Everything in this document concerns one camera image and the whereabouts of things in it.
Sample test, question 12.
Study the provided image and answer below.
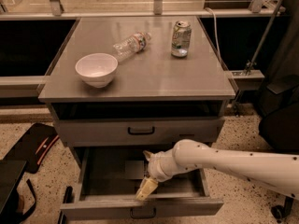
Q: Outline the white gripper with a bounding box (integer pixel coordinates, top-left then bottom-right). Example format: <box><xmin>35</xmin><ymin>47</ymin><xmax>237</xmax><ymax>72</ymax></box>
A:
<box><xmin>135</xmin><ymin>150</ymin><xmax>184</xmax><ymax>201</ymax></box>

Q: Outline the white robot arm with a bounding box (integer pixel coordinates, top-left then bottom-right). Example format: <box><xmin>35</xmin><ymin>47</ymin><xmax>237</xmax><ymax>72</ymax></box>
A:
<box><xmin>135</xmin><ymin>139</ymin><xmax>299</xmax><ymax>201</ymax></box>

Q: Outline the open middle drawer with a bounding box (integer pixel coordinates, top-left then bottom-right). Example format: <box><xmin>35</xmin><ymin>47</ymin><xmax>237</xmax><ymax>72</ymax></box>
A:
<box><xmin>61</xmin><ymin>146</ymin><xmax>223</xmax><ymax>220</ymax></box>

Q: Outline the closed upper drawer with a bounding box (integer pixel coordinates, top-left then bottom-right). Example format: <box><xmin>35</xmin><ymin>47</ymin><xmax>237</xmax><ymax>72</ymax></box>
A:
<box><xmin>54</xmin><ymin>117</ymin><xmax>224</xmax><ymax>147</ymax></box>

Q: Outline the grey drawer cabinet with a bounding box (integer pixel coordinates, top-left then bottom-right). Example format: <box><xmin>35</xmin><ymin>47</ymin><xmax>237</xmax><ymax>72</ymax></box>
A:
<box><xmin>37</xmin><ymin>15</ymin><xmax>237</xmax><ymax>170</ymax></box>

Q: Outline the clear plastic water bottle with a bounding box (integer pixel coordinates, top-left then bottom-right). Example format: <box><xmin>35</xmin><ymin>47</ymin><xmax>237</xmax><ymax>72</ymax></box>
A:
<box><xmin>113</xmin><ymin>32</ymin><xmax>151</xmax><ymax>62</ymax></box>

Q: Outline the white ceramic bowl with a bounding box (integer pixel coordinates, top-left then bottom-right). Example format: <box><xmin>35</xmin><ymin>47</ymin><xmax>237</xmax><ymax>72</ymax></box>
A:
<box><xmin>75</xmin><ymin>53</ymin><xmax>118</xmax><ymax>88</ymax></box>

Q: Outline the black board with orange stripe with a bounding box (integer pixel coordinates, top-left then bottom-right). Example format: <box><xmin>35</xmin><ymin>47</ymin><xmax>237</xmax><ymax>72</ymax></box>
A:
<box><xmin>5</xmin><ymin>123</ymin><xmax>59</xmax><ymax>174</ymax></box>

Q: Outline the green soda can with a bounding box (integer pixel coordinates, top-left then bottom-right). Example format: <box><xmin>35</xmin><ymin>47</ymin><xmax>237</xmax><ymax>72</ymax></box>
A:
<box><xmin>171</xmin><ymin>21</ymin><xmax>192</xmax><ymax>58</ymax></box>

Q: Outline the black office chair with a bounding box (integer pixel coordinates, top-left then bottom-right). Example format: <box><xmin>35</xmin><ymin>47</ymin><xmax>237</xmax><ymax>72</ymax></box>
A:
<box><xmin>257</xmin><ymin>0</ymin><xmax>299</xmax><ymax>224</ymax></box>

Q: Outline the metal clamp stand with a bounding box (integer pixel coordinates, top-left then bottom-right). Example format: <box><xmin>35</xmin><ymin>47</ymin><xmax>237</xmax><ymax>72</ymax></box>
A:
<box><xmin>232</xmin><ymin>0</ymin><xmax>284</xmax><ymax>77</ymax></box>

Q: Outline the black upper drawer handle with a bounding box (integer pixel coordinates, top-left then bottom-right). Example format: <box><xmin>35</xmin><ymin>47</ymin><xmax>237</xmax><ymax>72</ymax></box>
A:
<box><xmin>127</xmin><ymin>127</ymin><xmax>155</xmax><ymax>135</ymax></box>

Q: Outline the black drawer handle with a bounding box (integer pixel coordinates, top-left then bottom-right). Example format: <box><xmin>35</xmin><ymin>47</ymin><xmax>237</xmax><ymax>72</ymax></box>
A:
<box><xmin>130</xmin><ymin>207</ymin><xmax>157</xmax><ymax>219</ymax></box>
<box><xmin>127</xmin><ymin>127</ymin><xmax>155</xmax><ymax>135</ymax></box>

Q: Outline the black middle drawer handle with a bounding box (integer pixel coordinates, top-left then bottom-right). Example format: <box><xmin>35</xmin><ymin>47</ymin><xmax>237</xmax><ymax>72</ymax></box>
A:
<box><xmin>130</xmin><ymin>207</ymin><xmax>157</xmax><ymax>219</ymax></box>

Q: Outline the white cable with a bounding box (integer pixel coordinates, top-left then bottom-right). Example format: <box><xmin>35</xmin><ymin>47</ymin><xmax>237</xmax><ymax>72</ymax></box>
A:
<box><xmin>204</xmin><ymin>7</ymin><xmax>223</xmax><ymax>64</ymax></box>

